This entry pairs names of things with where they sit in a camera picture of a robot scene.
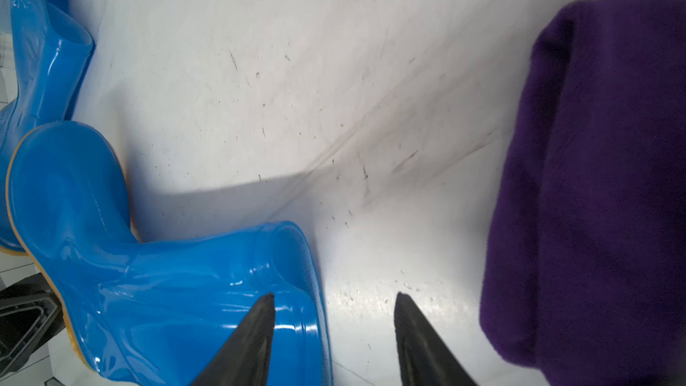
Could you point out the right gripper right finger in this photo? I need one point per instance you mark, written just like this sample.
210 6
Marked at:
424 358

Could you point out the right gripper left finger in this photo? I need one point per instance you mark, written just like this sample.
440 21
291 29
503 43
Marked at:
244 359

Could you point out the blue rubber boot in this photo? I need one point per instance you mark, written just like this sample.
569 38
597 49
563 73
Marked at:
51 55
157 313

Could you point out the purple cloth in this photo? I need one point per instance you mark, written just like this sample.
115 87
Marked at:
585 266

